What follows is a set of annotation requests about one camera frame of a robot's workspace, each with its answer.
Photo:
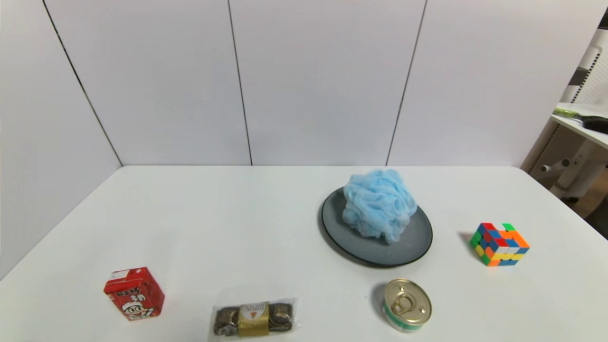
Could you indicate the green tool on desk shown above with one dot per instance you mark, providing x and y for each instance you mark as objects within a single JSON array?
[{"x": 566, "y": 113}]

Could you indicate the colourful puzzle cube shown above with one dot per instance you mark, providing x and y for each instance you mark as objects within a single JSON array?
[{"x": 499, "y": 244}]

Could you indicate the light blue mesh bath loofah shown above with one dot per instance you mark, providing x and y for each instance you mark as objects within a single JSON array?
[{"x": 377, "y": 204}]

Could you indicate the black object on desk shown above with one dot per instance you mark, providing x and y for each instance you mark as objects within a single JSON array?
[{"x": 596, "y": 124}]

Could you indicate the gold lid tin can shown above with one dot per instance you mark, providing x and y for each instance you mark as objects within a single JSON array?
[{"x": 407, "y": 304}]

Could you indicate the red milk carton with cartoon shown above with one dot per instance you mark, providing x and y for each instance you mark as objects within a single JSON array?
[{"x": 135, "y": 293}]

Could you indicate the wrapped chocolates pack gold label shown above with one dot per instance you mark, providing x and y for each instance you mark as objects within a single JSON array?
[{"x": 252, "y": 319}]

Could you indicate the gray round plate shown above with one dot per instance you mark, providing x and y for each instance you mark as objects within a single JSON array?
[{"x": 408, "y": 242}]

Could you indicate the white side desk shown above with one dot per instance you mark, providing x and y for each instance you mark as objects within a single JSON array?
[{"x": 577, "y": 152}]

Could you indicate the white perforated panel post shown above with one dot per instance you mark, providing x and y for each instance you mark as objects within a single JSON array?
[{"x": 589, "y": 66}]

